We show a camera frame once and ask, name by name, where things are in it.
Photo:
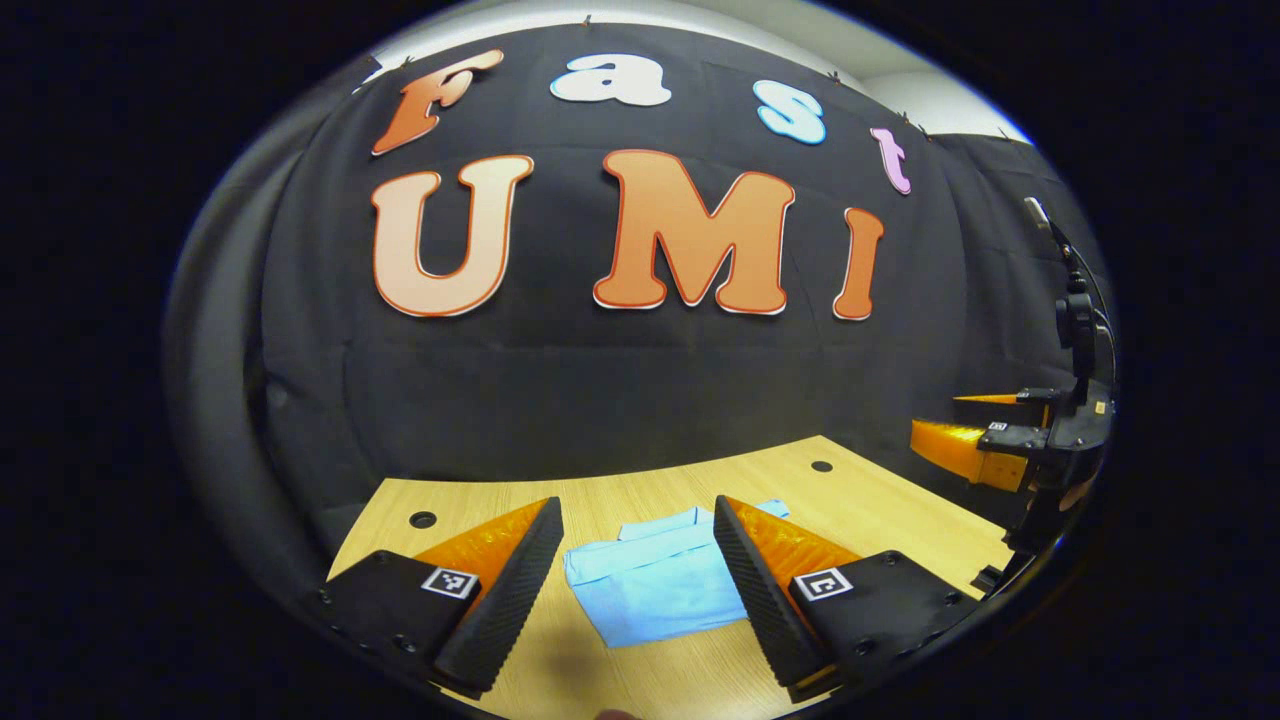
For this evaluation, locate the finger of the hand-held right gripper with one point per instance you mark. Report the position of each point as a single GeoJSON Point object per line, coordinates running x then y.
{"type": "Point", "coordinates": [970, 450]}
{"type": "Point", "coordinates": [1000, 399]}

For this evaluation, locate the light blue T-shirt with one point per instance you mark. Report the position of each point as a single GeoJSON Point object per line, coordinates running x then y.
{"type": "Point", "coordinates": [660, 580]}

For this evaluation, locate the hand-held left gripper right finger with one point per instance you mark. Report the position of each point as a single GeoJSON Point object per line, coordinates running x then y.
{"type": "Point", "coordinates": [755, 590]}

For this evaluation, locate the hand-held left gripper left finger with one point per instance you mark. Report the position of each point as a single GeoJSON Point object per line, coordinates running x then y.
{"type": "Point", "coordinates": [510, 590]}

